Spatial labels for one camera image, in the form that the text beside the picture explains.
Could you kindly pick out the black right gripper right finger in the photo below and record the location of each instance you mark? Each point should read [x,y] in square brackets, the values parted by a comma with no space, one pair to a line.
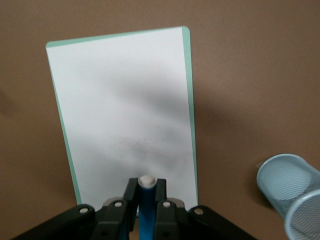
[172,222]

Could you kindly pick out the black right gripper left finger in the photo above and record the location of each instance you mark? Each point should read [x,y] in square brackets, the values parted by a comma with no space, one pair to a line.
[110,220]

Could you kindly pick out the blue marker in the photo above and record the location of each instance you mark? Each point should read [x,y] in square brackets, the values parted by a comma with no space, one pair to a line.
[146,212]

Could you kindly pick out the white paper sheet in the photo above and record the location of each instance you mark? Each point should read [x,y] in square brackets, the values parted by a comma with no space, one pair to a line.
[120,100]

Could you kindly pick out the light blue mesh pen cup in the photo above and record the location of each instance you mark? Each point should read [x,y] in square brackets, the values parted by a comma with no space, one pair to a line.
[287,180]

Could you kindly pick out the teal clipboard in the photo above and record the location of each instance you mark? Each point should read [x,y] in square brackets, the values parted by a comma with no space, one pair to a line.
[189,75]

